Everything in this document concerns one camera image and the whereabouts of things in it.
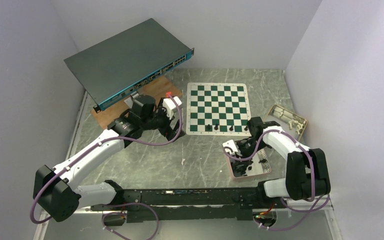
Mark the metal switch stand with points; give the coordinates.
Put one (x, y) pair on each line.
(130, 99)

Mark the green white chess board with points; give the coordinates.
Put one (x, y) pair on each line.
(226, 104)

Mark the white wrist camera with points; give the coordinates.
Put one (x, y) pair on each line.
(230, 148)
(172, 104)

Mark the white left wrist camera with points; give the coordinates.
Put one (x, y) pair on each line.
(172, 104)

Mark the grey network switch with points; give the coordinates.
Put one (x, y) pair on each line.
(116, 67)

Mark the black chess pieces pile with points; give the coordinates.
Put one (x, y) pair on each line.
(249, 168)

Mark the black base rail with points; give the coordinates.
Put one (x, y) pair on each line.
(239, 203)

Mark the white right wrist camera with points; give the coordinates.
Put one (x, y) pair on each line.
(230, 148)

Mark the pink metal tray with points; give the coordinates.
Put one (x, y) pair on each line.
(259, 156)

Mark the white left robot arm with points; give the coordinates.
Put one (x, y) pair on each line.
(58, 190)

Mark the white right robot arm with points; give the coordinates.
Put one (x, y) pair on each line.
(306, 174)

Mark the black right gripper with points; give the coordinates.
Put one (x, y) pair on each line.
(240, 152)

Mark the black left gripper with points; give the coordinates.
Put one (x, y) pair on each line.
(167, 131)

